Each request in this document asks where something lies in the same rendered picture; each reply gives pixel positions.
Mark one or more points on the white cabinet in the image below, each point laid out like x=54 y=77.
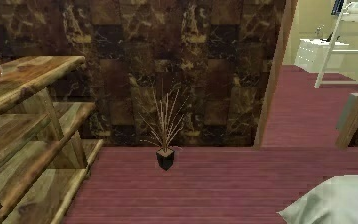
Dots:
x=312 y=53

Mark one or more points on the dry twig plant black pot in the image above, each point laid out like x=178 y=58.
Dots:
x=165 y=158

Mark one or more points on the wooden shelf unit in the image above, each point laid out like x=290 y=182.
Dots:
x=27 y=146

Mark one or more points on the white ladder shelf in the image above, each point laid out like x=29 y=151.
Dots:
x=330 y=50

